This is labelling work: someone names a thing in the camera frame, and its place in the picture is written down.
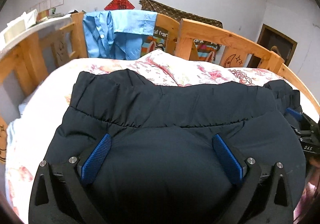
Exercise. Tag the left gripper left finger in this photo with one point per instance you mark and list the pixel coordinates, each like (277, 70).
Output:
(58, 194)

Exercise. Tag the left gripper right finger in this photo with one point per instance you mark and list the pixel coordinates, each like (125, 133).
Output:
(262, 191)

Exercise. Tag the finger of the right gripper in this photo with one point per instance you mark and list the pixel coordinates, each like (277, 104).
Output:
(296, 115)

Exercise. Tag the dark navy puffer jacket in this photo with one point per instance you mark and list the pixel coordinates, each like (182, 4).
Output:
(162, 167)

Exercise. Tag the person's right hand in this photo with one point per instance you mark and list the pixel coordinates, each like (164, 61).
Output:
(313, 170)

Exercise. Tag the dark wooden framed doorway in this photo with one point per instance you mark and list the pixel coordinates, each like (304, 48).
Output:
(275, 41)

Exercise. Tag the floral bed quilt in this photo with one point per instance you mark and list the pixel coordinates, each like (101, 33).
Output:
(28, 137)

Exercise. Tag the colourful printed bag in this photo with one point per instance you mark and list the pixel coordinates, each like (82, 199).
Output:
(186, 48)

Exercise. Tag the wooden side shelf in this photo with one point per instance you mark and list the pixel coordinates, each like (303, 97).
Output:
(24, 26)

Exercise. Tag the light blue shirt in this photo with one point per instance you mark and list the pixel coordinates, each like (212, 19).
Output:
(117, 34)

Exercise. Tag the brown patterned cloth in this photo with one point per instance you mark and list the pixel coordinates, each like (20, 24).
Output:
(176, 14)

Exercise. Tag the wooden bed frame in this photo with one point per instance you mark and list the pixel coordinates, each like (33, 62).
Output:
(26, 60)

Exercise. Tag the papers on wall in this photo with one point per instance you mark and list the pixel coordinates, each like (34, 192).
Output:
(46, 5)

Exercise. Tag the red paper wall decoration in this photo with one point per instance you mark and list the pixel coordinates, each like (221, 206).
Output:
(119, 4)

